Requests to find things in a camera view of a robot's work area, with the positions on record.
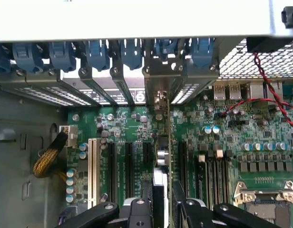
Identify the black fan block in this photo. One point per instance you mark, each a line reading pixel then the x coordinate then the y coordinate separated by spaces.
pixel 267 45

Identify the metal slot cover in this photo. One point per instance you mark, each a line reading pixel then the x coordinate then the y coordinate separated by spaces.
pixel 30 82
pixel 196 80
pixel 121 83
pixel 89 83

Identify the short black expansion slot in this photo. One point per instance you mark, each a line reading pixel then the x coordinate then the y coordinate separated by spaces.
pixel 147 153

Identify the silver USB port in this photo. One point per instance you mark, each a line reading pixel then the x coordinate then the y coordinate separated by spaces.
pixel 219 91
pixel 235 91

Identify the grey metal PC case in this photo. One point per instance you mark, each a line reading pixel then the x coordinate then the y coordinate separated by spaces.
pixel 22 142

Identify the long black expansion slot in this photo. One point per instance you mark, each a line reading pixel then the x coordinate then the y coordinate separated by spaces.
pixel 112 171
pixel 129 168
pixel 182 166

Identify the black knob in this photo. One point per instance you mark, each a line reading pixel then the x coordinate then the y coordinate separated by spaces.
pixel 290 17

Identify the black RAM slot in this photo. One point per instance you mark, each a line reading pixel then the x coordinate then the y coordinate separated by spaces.
pixel 210 180
pixel 225 178
pixel 218 178
pixel 200 180

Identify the white expansion slot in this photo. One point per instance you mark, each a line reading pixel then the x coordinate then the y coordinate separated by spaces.
pixel 93 171

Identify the white power connector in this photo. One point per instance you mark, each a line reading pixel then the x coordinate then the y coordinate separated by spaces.
pixel 71 134

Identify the blue card retention clip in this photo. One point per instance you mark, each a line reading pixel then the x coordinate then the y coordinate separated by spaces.
pixel 63 55
pixel 166 46
pixel 2 59
pixel 203 52
pixel 131 53
pixel 97 54
pixel 26 57

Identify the metal CPU socket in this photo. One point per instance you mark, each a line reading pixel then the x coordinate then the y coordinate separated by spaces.
pixel 265 204

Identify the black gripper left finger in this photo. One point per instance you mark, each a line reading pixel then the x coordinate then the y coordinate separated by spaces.
pixel 137 213

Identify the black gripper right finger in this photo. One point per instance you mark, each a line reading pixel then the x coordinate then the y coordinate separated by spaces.
pixel 196 213

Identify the green motherboard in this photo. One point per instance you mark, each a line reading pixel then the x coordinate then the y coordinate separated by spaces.
pixel 232 147

